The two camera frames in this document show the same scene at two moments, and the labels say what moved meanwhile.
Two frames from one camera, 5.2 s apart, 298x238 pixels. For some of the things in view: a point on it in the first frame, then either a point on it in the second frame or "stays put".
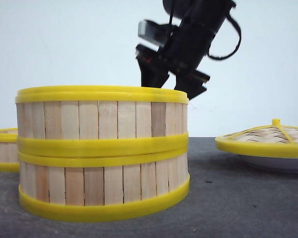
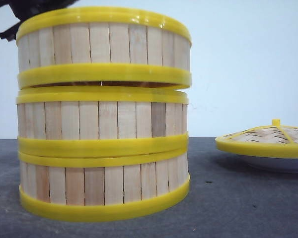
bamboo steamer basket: (104, 121) stays put
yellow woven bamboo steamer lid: (275, 140) stays put
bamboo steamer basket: (4, 150) to (79, 44)
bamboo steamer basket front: (87, 186) stays put
